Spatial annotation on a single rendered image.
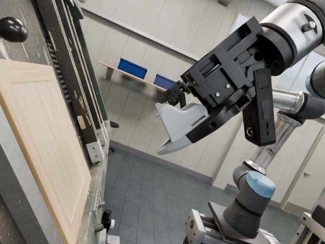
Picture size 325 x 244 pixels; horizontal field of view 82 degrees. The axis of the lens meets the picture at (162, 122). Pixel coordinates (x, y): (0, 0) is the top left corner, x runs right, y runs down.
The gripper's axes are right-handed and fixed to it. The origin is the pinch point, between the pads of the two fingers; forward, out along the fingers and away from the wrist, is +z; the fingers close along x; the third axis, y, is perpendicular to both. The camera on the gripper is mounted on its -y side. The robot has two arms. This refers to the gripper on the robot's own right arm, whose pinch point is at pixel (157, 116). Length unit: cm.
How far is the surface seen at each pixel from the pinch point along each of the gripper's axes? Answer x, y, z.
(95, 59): -301, 128, 41
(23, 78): 37, 38, 20
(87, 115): -13.5, 24.2, 30.9
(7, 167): 59, 19, 25
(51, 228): 54, 3, 33
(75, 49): -36, 63, 15
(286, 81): -301, -160, -242
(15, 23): 63, 32, 3
